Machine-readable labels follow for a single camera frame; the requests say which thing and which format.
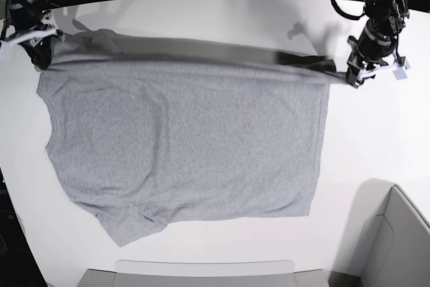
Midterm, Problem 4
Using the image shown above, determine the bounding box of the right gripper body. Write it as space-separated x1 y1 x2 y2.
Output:
1 9 64 48

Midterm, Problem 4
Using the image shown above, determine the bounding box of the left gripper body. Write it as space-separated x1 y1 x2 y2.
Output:
347 24 405 81

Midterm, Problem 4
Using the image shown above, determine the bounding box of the grey T-shirt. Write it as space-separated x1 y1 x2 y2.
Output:
37 30 337 246

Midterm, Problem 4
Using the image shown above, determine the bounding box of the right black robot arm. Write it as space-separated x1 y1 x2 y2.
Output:
1 0 65 70

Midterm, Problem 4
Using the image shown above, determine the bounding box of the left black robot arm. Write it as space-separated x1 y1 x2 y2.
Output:
331 0 411 88

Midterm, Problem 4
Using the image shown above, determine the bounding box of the grey bin at right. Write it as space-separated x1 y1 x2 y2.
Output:
342 186 429 286

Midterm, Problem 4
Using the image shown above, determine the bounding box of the grey bin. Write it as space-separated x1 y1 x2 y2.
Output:
79 260 329 286
342 186 429 286

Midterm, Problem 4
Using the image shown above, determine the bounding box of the grey bin at bottom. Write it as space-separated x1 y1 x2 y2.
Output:
79 260 329 286

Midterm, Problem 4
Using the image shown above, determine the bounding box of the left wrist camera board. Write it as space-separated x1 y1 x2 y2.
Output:
393 57 411 80

